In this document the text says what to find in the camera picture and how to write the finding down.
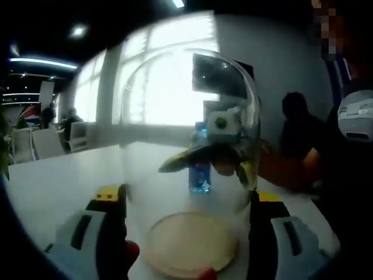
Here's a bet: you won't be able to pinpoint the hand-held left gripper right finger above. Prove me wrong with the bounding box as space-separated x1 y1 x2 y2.
247 190 341 280

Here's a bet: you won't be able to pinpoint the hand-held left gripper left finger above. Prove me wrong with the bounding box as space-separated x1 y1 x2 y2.
43 184 129 280

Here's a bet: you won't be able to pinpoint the blue Mizone drink bottle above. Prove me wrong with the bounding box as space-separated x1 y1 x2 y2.
188 121 212 194

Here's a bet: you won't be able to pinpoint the clear glass dome cover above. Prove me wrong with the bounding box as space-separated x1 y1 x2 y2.
118 50 262 217

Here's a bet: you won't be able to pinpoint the person's right hand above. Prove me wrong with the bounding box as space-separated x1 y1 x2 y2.
212 159 237 177

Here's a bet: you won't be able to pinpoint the person's left hand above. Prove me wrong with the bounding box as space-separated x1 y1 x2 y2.
125 240 218 280

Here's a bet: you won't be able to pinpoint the small dark screen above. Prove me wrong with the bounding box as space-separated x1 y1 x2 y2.
202 99 223 127

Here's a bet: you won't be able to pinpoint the white window blinds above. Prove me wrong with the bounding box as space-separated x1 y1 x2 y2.
73 14 220 128

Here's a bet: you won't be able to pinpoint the round wooden base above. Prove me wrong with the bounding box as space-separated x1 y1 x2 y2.
144 211 240 278

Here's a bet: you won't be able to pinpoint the person's dark clothing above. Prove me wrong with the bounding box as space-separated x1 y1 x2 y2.
319 58 373 280

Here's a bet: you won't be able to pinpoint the white office chair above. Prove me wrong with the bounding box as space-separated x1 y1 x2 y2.
68 121 89 151
11 127 66 165

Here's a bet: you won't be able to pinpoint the white grey chest device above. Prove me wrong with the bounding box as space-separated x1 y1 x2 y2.
337 88 373 142

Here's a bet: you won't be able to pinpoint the green potted plant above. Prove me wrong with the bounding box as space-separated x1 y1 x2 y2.
0 107 11 179

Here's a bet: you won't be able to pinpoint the blue red striped poster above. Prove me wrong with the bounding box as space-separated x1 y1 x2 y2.
16 104 42 127

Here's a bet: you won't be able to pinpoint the square ceiling spotlight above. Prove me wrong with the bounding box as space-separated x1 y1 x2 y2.
69 24 89 39

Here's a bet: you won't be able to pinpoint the large black wall monitor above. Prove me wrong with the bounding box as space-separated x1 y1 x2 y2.
192 52 255 100

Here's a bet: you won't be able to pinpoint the blue lanyard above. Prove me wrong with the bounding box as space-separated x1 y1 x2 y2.
326 58 351 97

